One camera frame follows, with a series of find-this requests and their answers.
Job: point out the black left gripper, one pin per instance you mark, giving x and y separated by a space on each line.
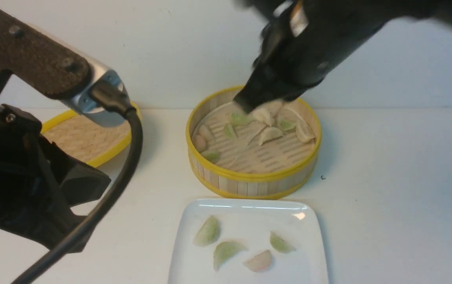
40 183

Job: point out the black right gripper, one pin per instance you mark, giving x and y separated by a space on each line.
301 46

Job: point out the large green dumpling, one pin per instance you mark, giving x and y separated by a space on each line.
209 232

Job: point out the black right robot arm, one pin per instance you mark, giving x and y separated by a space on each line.
440 10

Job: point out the green dumpling right on plate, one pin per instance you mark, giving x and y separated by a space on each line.
280 244

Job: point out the green dumpling on plate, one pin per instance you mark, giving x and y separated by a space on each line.
225 251
280 244

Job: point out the white square ceramic plate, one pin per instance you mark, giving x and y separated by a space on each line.
250 222

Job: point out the green dumpling left on plate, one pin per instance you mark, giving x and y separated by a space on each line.
225 251

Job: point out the pink dumpling on plate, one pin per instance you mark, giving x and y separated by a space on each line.
260 262

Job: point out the white dumpling steamer top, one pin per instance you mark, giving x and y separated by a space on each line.
263 115

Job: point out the white dumpling steamer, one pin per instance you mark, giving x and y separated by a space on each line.
303 132
268 134
263 115
206 133

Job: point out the green dumpling steamer top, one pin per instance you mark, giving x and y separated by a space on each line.
239 119

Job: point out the green dumpling steamer right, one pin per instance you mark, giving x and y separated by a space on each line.
285 125

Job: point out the white dumpling steamer centre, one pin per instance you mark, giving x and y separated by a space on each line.
268 134

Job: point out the small green dumpling steamer centre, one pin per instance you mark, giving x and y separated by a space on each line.
229 132

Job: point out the white dumpling steamer far right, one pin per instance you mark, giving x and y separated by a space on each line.
303 132

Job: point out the yellow rimmed bamboo steamer basket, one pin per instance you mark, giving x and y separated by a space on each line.
276 169

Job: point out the white dumpling steamer left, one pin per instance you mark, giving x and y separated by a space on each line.
206 133

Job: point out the yellow rimmed woven steamer lid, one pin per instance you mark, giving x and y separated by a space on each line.
84 140

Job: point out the pink dumpling steamer left edge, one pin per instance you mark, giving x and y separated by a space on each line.
200 143

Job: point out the green dumpling steamer front left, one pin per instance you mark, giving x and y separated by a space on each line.
212 156

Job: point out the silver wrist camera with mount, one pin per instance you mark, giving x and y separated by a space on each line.
55 69

